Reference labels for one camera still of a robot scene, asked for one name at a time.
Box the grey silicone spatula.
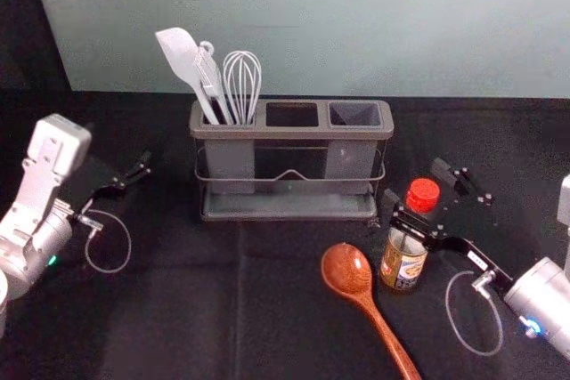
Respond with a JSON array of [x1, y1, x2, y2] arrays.
[[154, 27, 222, 126]]

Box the thin right gripper cable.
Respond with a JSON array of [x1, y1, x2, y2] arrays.
[[444, 271, 505, 357]]

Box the pale wall panel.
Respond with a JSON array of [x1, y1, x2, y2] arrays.
[[24, 0, 570, 100]]

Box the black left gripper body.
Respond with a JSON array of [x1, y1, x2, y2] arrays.
[[55, 139, 118, 217]]

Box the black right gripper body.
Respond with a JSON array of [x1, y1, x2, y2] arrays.
[[429, 201, 520, 293]]

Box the steel tongs with ring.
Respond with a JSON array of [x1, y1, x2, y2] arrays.
[[199, 40, 236, 125]]

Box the grey silicone basting brush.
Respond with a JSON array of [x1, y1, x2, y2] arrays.
[[192, 48, 224, 125]]

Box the seasoning bottle with red cap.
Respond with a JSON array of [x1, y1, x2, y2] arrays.
[[379, 177, 442, 295]]

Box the black table cloth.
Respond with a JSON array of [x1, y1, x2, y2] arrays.
[[0, 85, 570, 380]]

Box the black wire utensil rack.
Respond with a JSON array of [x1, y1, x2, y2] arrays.
[[189, 98, 395, 224]]

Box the dark grey drip tray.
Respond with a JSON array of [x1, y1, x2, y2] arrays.
[[199, 190, 379, 223]]

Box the thin left gripper cable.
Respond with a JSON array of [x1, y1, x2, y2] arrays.
[[73, 208, 134, 273]]

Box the grey wire whisk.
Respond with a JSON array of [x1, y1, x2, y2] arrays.
[[222, 50, 262, 125]]

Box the brown wooden spoon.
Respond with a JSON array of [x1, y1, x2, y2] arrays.
[[320, 242, 424, 380]]

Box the thin gripper cable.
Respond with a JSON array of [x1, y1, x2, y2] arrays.
[[73, 208, 134, 273], [444, 271, 505, 357]]

